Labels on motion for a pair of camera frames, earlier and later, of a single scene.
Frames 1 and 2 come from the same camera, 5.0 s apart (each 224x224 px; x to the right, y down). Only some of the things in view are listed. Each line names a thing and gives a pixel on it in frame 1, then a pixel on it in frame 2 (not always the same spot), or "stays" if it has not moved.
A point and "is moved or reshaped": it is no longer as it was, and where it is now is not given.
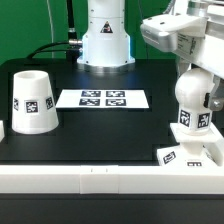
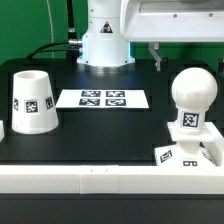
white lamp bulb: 190,91 is moved or reshaped
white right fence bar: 215,151 stays
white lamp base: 192,151 stays
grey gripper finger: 216,96 -> 221,65
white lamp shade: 34,107 stays
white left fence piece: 2,130 stays
